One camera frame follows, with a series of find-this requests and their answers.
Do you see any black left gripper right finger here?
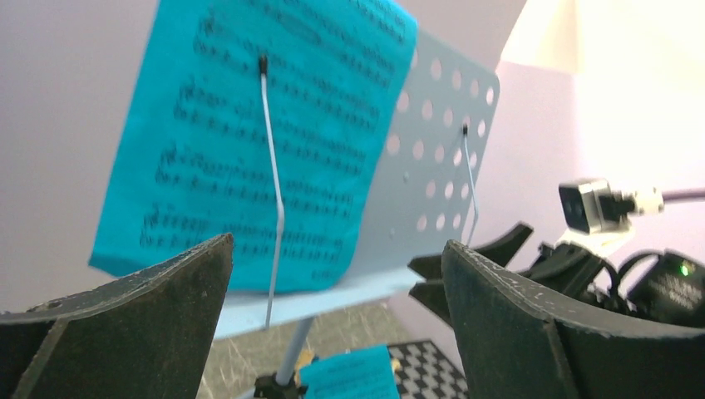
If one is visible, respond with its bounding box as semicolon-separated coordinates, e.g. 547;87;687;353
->
443;240;704;399

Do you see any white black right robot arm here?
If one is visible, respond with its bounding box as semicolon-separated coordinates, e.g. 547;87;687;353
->
407;222;704;328

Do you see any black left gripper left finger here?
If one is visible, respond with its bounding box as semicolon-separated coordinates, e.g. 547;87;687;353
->
1;234;234;398

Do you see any black white chessboard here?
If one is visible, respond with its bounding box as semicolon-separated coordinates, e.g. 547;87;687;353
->
387;340;468;399

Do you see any light blue music stand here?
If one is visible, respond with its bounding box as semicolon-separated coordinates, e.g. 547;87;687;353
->
211;27;501;399

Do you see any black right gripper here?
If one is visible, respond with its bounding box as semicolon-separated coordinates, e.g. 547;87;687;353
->
407;221;624;327

